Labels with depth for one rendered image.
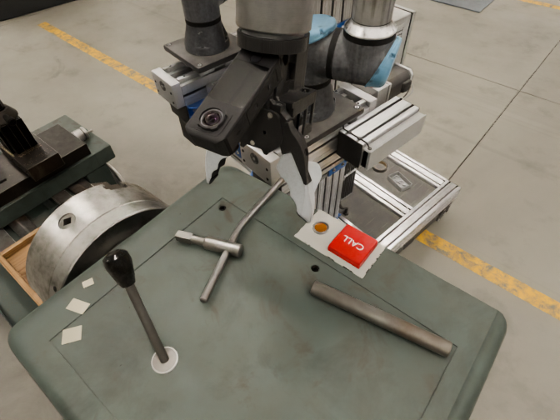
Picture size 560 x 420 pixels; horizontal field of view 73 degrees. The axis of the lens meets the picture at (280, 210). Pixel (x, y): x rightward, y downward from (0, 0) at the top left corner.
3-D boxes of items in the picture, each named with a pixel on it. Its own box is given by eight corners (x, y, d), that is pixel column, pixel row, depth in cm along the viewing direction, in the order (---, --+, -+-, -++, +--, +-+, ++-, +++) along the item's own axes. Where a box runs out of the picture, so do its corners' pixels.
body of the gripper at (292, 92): (312, 137, 47) (327, 32, 40) (278, 163, 41) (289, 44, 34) (260, 121, 50) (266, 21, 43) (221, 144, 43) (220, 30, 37)
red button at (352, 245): (377, 247, 63) (378, 240, 62) (357, 271, 60) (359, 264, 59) (346, 229, 66) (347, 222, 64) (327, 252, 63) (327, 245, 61)
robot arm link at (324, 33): (296, 58, 103) (296, 5, 92) (343, 67, 99) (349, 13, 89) (278, 80, 95) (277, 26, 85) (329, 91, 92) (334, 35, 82)
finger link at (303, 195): (344, 199, 47) (312, 132, 45) (325, 222, 43) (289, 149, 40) (323, 204, 49) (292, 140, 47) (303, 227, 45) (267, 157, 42)
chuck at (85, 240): (208, 247, 99) (153, 179, 72) (120, 348, 89) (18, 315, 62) (199, 240, 100) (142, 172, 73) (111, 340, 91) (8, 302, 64)
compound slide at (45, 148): (65, 164, 120) (57, 152, 116) (35, 182, 115) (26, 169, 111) (33, 139, 129) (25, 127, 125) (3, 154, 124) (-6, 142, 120)
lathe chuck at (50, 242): (199, 240, 100) (142, 172, 73) (111, 339, 91) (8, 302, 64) (177, 223, 104) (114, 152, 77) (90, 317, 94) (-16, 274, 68)
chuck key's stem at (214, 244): (175, 244, 64) (239, 260, 61) (172, 236, 62) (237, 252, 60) (181, 234, 65) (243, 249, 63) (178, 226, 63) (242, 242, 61)
